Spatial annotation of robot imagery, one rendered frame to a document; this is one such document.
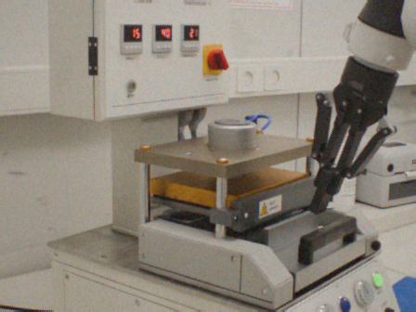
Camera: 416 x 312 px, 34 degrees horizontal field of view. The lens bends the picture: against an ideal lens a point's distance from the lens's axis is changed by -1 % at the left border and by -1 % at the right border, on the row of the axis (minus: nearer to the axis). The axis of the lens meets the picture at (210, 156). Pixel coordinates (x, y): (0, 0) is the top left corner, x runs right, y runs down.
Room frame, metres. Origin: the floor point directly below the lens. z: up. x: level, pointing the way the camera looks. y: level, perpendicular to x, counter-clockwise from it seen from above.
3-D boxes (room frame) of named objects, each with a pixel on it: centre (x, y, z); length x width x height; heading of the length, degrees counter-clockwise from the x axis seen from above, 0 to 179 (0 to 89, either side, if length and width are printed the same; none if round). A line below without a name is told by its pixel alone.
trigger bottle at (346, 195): (1.91, -0.38, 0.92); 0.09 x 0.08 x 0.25; 43
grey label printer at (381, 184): (2.01, -0.50, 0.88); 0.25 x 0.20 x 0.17; 34
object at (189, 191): (1.11, -0.04, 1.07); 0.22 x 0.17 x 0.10; 142
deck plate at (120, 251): (1.12, -0.01, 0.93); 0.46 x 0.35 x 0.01; 52
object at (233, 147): (1.14, -0.02, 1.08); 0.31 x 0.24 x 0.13; 142
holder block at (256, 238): (1.10, -0.03, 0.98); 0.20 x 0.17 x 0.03; 142
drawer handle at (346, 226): (0.99, -0.18, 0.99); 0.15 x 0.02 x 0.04; 142
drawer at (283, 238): (1.07, -0.07, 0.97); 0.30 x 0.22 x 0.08; 52
